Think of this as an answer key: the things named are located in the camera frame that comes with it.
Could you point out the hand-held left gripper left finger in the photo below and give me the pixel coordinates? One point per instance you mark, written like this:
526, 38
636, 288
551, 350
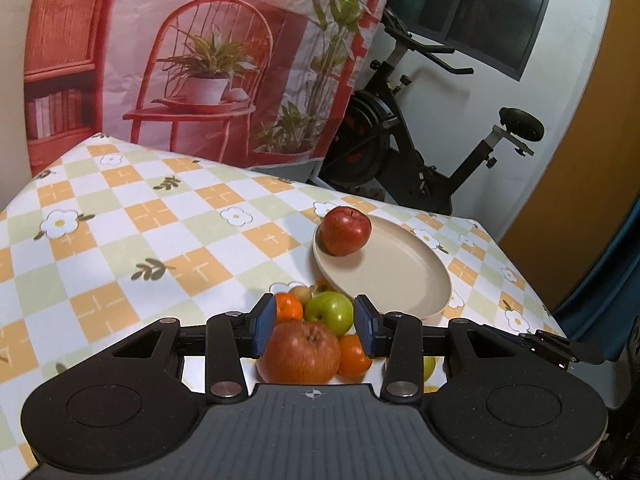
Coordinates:
265, 322

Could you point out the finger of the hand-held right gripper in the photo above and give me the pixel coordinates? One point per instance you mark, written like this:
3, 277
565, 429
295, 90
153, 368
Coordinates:
560, 347

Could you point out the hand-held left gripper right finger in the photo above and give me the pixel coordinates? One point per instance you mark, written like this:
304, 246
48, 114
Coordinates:
364, 327

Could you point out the tangerine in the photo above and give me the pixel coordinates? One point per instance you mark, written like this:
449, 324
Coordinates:
352, 357
290, 308

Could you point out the green apple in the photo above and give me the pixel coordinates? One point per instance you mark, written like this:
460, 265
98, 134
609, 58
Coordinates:
329, 312
429, 367

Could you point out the small tan fruit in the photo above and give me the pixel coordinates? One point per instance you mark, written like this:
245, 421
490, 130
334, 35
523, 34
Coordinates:
300, 294

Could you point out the large red-yellow apple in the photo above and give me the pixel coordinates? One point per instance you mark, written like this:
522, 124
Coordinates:
300, 355

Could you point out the beige plate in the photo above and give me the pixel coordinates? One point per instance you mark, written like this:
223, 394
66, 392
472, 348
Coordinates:
400, 270

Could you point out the blue curtain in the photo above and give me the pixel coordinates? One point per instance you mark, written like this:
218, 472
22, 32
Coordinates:
610, 280

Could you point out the dark red apple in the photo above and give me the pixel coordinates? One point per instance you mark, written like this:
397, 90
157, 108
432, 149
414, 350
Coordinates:
345, 230

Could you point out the checkered floral tablecloth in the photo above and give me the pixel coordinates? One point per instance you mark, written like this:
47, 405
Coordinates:
150, 240

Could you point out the black exercise bike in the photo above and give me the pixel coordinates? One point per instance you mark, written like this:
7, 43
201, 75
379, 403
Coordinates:
370, 145

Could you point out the brown wooden door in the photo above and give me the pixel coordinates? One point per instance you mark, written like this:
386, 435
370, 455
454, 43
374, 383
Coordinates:
585, 160

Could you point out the printed backdrop cloth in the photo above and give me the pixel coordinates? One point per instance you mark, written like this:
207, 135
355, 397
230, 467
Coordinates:
200, 35

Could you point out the dark window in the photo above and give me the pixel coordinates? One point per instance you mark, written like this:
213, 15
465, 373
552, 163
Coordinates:
480, 10

